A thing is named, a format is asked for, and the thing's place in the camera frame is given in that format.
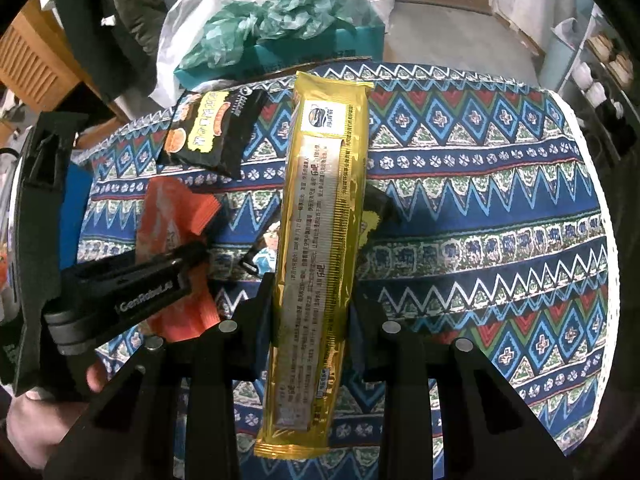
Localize patterned blue tablecloth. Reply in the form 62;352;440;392
73;63;620;479

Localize yellow long cracker pack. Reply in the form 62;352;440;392
254;73;373;460

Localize white plastic bag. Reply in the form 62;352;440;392
150;0;266;107

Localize blue cardboard box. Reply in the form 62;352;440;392
58;162;92;270

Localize black chip snack bag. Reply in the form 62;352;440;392
158;87;267;180

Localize dark hanging jackets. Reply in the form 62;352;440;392
53;0;177;102

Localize red snack bag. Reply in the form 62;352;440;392
134;177;221;342

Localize teal box with paper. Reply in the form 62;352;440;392
174;0;385;90

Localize wooden louvered wardrobe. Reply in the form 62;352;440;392
1;0;129;148

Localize person's left hand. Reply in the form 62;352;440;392
6;390;88;471

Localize shoe rack with shoes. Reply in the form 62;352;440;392
558;4;639;164

